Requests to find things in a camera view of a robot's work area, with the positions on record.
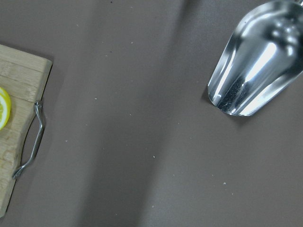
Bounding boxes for steel ice scoop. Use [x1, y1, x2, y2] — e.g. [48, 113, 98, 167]
[207, 0, 303, 116]

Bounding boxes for bamboo cutting board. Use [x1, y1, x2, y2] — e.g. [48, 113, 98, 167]
[0, 45, 53, 217]

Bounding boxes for lemon slice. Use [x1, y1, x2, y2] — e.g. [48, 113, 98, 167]
[0, 87, 11, 130]

